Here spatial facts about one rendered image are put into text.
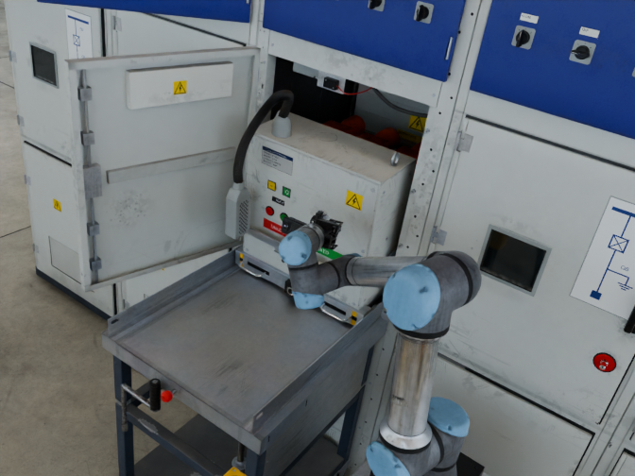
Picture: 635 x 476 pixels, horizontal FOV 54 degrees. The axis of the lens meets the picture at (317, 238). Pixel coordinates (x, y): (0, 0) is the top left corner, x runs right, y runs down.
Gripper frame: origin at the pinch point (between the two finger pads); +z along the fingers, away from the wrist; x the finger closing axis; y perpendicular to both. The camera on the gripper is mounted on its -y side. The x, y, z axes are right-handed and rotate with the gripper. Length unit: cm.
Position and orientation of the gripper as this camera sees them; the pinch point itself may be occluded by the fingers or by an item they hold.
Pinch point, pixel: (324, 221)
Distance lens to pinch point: 180.4
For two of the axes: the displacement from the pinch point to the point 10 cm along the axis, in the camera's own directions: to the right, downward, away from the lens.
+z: 2.9, -2.1, 9.4
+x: 2.1, -9.4, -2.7
